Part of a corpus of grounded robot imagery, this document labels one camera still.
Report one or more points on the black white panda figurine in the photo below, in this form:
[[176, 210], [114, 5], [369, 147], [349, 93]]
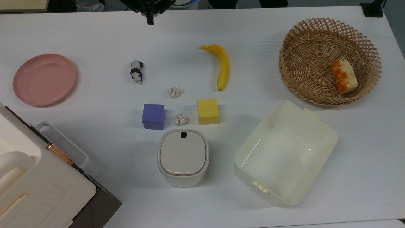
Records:
[[136, 74]]

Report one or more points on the beige push-lid trash can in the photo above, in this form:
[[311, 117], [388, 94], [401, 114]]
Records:
[[183, 158]]

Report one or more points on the woven wicker basket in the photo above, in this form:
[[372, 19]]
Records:
[[303, 63]]

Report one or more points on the yellow toy banana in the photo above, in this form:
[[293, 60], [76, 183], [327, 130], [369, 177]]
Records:
[[223, 66]]

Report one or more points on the toy bread slice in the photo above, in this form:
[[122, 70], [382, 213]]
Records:
[[345, 77]]

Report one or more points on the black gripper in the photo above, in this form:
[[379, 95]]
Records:
[[148, 5]]

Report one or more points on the pink plastic plate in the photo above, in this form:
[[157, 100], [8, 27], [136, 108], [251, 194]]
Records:
[[44, 80]]

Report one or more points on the yellow foam cube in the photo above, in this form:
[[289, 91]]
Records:
[[208, 110]]

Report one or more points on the crumpled paper ball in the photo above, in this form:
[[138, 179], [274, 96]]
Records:
[[180, 119], [174, 92]]

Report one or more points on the black camera stand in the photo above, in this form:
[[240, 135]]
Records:
[[371, 11]]

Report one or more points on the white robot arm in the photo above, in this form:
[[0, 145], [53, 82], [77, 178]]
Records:
[[186, 2]]

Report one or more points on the cream open plastic bin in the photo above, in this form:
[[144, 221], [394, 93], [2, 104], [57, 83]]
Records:
[[284, 158]]

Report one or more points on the purple foam cube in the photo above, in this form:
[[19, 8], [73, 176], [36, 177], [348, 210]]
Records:
[[153, 115]]

